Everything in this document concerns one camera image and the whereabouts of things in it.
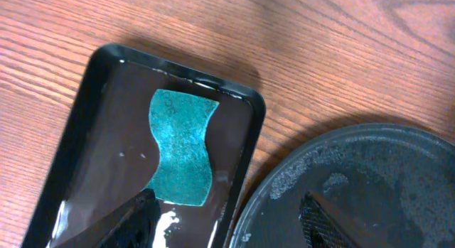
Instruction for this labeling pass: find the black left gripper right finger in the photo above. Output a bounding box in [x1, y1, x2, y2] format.
[299, 193, 353, 248]

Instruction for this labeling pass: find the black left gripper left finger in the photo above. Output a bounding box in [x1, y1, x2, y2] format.
[95, 188, 161, 248]

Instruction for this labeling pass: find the green sponge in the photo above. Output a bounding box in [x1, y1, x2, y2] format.
[147, 89, 219, 207]

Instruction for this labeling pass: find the round black tray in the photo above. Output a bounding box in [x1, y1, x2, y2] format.
[230, 124, 454, 247]

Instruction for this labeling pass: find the rectangular black tray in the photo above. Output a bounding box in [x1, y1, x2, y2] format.
[22, 43, 266, 247]

